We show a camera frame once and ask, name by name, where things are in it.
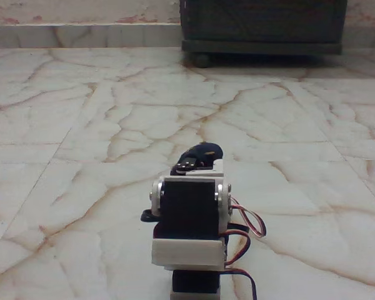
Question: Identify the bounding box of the dark blue small object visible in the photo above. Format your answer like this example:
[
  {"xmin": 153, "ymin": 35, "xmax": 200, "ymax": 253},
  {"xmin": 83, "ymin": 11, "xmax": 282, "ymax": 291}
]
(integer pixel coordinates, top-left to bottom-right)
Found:
[{"xmin": 187, "ymin": 141, "xmax": 225, "ymax": 166}]

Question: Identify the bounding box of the dark wooden cabinet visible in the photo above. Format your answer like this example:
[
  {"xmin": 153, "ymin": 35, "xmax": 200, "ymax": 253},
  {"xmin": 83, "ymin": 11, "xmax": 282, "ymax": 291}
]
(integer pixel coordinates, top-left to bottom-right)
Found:
[{"xmin": 179, "ymin": 0, "xmax": 348, "ymax": 57}]

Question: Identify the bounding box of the red and white servo cable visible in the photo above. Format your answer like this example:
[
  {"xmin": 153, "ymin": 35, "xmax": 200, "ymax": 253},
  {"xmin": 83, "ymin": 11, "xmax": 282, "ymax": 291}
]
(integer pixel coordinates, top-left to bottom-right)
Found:
[{"xmin": 227, "ymin": 196, "xmax": 267, "ymax": 239}]

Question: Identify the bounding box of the brown red orange servo cable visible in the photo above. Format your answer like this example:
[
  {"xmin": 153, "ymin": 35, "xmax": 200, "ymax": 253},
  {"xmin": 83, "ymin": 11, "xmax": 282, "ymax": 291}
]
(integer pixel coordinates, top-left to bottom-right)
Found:
[{"xmin": 220, "ymin": 229, "xmax": 259, "ymax": 300}]

